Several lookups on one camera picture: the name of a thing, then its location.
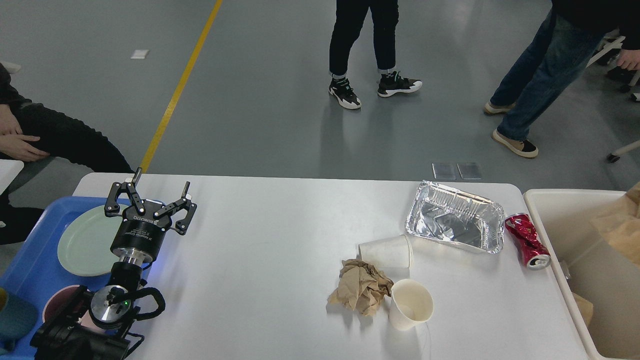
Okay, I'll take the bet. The aluminium foil tray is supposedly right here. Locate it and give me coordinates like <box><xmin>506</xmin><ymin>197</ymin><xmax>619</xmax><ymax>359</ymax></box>
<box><xmin>405</xmin><ymin>181</ymin><xmax>506</xmax><ymax>255</ymax></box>

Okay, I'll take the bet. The white paper cup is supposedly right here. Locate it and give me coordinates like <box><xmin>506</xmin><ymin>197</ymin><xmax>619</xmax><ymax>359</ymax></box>
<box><xmin>388</xmin><ymin>278</ymin><xmax>435</xmax><ymax>331</ymax></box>
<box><xmin>358</xmin><ymin>234</ymin><xmax>413</xmax><ymax>268</ymax></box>

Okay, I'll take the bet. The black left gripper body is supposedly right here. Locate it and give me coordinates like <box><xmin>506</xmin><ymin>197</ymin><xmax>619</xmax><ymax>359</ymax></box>
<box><xmin>110</xmin><ymin>207</ymin><xmax>173</xmax><ymax>264</ymax></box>

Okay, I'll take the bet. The brown paper bag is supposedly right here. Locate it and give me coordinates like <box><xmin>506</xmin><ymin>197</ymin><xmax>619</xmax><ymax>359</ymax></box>
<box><xmin>568</xmin><ymin>187</ymin><xmax>639</xmax><ymax>333</ymax></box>

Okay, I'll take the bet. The white rolling chair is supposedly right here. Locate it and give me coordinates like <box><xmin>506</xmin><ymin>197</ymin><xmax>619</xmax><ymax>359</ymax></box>
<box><xmin>586</xmin><ymin>34</ymin><xmax>639</xmax><ymax>93</ymax></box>

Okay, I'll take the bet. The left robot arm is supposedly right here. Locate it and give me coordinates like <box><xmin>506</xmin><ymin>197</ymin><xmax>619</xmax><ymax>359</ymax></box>
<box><xmin>30</xmin><ymin>168</ymin><xmax>197</xmax><ymax>360</ymax></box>

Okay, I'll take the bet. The teal cup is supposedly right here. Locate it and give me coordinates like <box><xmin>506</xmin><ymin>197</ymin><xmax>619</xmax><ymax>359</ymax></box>
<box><xmin>0</xmin><ymin>288</ymin><xmax>39</xmax><ymax>355</ymax></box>

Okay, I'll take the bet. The left floor plate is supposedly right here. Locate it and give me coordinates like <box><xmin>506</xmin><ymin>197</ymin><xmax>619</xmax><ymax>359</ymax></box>
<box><xmin>431</xmin><ymin>162</ymin><xmax>457</xmax><ymax>182</ymax></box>

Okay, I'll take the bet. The person with black sneakers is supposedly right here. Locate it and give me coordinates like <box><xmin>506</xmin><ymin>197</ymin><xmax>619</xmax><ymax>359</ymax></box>
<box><xmin>328</xmin><ymin>0</ymin><xmax>423</xmax><ymax>110</ymax></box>

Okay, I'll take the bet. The right floor plate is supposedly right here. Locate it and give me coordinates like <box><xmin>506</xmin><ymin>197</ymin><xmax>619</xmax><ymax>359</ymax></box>
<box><xmin>456</xmin><ymin>162</ymin><xmax>483</xmax><ymax>180</ymax></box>

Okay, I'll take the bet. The white side table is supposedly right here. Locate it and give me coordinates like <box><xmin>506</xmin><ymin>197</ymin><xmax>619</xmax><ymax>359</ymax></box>
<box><xmin>0</xmin><ymin>159</ymin><xmax>25</xmax><ymax>194</ymax></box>

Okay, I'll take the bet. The beige plastic bin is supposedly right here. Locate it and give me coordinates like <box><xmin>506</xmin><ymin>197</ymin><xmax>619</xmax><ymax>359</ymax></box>
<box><xmin>524</xmin><ymin>189</ymin><xmax>640</xmax><ymax>360</ymax></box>

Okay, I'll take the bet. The floor plate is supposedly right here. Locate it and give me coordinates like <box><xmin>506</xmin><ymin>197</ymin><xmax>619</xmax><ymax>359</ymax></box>
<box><xmin>456</xmin><ymin>162</ymin><xmax>483</xmax><ymax>180</ymax></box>
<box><xmin>431</xmin><ymin>162</ymin><xmax>457</xmax><ymax>182</ymax></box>

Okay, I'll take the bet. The brown paper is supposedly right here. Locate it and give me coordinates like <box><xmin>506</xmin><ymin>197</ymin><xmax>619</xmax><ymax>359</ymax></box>
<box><xmin>327</xmin><ymin>259</ymin><xmax>394</xmax><ymax>317</ymax></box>

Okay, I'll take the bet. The lying white paper cup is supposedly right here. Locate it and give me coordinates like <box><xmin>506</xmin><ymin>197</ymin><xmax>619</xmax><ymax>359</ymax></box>
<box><xmin>358</xmin><ymin>234</ymin><xmax>413</xmax><ymax>268</ymax></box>

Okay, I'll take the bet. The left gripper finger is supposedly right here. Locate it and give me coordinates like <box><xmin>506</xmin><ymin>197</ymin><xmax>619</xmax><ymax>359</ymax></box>
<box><xmin>152</xmin><ymin>181</ymin><xmax>197</xmax><ymax>236</ymax></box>
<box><xmin>103</xmin><ymin>167</ymin><xmax>146</xmax><ymax>221</ymax></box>

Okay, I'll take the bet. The person in blue jeans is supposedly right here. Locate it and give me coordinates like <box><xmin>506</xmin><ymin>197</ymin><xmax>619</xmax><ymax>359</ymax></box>
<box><xmin>484</xmin><ymin>0</ymin><xmax>640</xmax><ymax>158</ymax></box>

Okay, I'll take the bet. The pink mug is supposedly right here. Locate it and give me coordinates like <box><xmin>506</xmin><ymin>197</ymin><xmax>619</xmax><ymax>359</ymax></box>
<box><xmin>41</xmin><ymin>284</ymin><xmax>106</xmax><ymax>334</ymax></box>

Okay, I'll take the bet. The crushed red can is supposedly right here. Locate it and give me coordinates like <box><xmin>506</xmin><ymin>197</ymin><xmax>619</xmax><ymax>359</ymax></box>
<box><xmin>504</xmin><ymin>213</ymin><xmax>551</xmax><ymax>271</ymax></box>

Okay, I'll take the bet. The blue plastic tray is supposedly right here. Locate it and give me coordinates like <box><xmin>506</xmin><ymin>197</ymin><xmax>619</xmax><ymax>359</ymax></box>
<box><xmin>1</xmin><ymin>196</ymin><xmax>111</xmax><ymax>359</ymax></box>

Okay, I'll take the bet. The green plate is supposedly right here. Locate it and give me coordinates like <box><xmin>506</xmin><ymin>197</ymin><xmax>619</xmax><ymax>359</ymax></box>
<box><xmin>57</xmin><ymin>206</ymin><xmax>122</xmax><ymax>277</ymax></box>

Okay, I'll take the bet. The seated person in black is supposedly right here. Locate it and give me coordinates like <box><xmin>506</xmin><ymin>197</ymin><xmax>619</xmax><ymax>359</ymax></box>
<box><xmin>0</xmin><ymin>65</ymin><xmax>136</xmax><ymax>246</ymax></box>

